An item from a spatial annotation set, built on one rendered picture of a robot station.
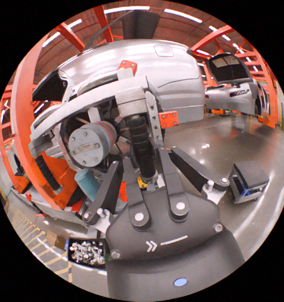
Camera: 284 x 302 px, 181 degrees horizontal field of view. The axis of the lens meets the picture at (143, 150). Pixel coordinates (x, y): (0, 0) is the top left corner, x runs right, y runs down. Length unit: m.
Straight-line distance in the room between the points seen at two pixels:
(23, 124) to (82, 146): 0.50
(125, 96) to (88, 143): 0.18
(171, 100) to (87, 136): 0.70
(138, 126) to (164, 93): 0.66
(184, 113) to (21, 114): 1.20
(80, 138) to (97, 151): 0.07
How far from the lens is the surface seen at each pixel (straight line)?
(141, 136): 0.16
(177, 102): 0.83
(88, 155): 0.29
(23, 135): 0.67
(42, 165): 0.36
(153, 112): 0.38
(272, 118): 3.46
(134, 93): 0.16
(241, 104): 2.49
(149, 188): 0.90
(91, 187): 0.43
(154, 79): 0.81
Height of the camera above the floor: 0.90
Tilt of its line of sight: 24 degrees down
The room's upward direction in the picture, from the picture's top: 14 degrees counter-clockwise
